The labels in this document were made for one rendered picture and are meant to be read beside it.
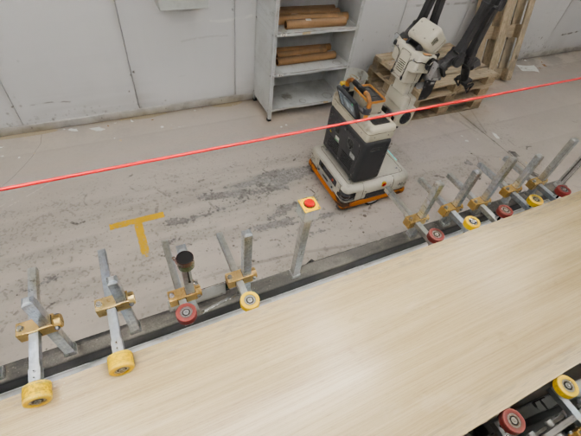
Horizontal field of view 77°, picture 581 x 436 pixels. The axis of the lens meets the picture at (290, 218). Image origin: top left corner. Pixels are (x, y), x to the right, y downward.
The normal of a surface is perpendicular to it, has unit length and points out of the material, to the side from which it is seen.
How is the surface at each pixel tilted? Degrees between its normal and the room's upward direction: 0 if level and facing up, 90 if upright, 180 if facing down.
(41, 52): 90
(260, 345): 0
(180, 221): 0
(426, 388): 0
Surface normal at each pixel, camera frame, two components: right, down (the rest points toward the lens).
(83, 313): 0.11, -0.65
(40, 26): 0.42, 0.71
